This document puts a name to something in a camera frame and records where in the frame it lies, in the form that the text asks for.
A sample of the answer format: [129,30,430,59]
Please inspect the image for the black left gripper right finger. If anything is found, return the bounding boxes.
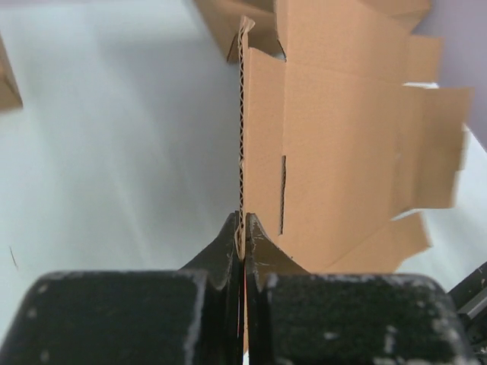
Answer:
[245,214,476,364]

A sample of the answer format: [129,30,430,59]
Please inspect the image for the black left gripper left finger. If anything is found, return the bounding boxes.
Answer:
[1,213,240,365]

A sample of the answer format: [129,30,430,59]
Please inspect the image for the cardboard box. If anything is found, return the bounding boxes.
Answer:
[192,0,287,65]
[0,39,23,112]
[235,0,476,275]

